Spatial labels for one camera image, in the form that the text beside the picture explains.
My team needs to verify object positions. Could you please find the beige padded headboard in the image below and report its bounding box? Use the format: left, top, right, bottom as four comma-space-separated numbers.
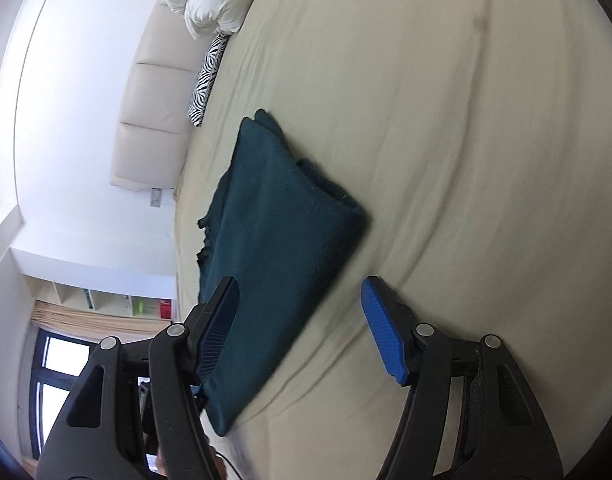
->
109, 0, 222, 192

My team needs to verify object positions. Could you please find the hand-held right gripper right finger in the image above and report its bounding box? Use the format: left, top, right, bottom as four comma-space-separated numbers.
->
361, 276, 567, 480

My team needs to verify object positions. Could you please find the bed with beige sheet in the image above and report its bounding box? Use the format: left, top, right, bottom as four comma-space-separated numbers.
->
171, 0, 612, 480

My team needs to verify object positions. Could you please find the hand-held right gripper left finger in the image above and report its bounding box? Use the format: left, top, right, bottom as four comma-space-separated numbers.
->
33, 275, 242, 480

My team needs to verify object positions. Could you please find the zebra print pillow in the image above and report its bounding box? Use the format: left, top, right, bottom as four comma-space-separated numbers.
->
187, 34, 230, 128

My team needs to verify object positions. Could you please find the white wall shelf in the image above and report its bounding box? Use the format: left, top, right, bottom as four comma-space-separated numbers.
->
23, 275, 179, 321

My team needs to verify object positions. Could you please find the black framed window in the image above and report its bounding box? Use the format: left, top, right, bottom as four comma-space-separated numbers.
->
28, 327, 152, 461

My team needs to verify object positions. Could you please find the beige curtain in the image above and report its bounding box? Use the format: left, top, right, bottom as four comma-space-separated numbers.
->
30, 300, 174, 343

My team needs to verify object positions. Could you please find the dark green sweater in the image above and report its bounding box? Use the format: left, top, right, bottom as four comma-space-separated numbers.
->
195, 108, 369, 438

